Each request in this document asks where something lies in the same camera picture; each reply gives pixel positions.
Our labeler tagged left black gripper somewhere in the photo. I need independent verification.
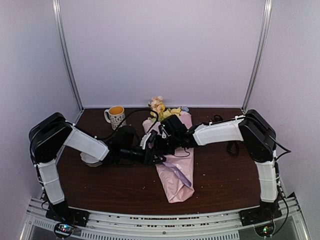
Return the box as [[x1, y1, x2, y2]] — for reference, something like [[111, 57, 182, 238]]
[[121, 145, 167, 166]]

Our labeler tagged purple wrapping paper sheet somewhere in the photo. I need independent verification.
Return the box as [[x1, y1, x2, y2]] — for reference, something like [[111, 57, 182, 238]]
[[142, 111, 195, 204]]

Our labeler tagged peach fake flower stem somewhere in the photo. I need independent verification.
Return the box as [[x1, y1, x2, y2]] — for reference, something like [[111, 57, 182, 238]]
[[148, 95, 166, 113]]

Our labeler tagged black ribbon gold lettering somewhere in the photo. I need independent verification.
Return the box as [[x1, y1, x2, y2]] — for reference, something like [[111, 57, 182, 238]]
[[211, 114, 240, 157]]

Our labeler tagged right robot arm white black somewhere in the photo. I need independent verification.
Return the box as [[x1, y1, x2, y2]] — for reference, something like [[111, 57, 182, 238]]
[[153, 109, 280, 221]]

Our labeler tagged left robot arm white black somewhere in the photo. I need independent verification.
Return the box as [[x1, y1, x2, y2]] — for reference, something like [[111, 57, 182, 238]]
[[29, 112, 166, 222]]

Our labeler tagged white floral mug yellow inside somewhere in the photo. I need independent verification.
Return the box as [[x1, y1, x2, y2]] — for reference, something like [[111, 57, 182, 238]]
[[104, 106, 127, 130]]

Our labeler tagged white scalloped bowl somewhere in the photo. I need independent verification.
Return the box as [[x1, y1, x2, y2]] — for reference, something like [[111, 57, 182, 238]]
[[80, 152, 103, 167]]

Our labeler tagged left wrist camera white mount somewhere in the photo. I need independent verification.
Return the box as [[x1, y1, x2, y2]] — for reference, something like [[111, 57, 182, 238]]
[[139, 130, 158, 150]]

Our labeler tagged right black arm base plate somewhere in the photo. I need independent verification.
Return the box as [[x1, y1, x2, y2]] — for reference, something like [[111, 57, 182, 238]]
[[239, 207, 282, 226]]

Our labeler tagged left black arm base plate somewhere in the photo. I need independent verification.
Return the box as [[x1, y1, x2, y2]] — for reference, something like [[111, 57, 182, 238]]
[[45, 208, 90, 227]]

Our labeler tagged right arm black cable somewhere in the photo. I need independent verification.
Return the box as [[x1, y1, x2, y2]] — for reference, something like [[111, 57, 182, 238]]
[[264, 129, 293, 223]]

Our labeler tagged aluminium front rail frame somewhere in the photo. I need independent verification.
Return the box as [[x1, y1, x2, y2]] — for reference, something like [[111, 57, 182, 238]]
[[19, 194, 311, 240]]

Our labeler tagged right aluminium corner post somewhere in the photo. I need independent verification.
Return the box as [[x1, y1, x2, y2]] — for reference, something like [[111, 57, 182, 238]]
[[241, 0, 273, 113]]

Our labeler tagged aluminium corner post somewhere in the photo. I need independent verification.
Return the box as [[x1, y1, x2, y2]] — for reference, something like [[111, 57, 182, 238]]
[[241, 0, 273, 113], [52, 0, 84, 112]]

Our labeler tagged left aluminium corner post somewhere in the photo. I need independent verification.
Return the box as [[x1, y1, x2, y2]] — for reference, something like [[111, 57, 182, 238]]
[[52, 0, 84, 112]]

